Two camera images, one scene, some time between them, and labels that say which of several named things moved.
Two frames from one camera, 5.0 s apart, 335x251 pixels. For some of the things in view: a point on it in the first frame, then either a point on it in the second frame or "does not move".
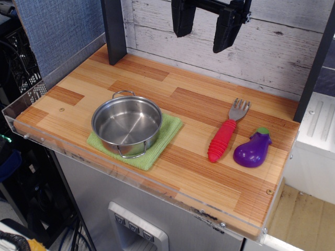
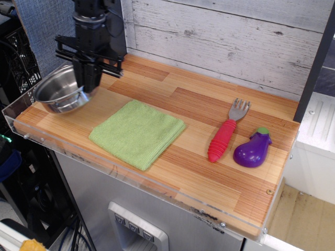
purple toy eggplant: [252, 153] does not move
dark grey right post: [312, 80] does not move
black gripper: [232, 14] -> [91, 46]
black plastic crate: [21, 80] does not move
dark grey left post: [114, 25] does not move
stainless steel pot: [131, 123] -> [58, 92]
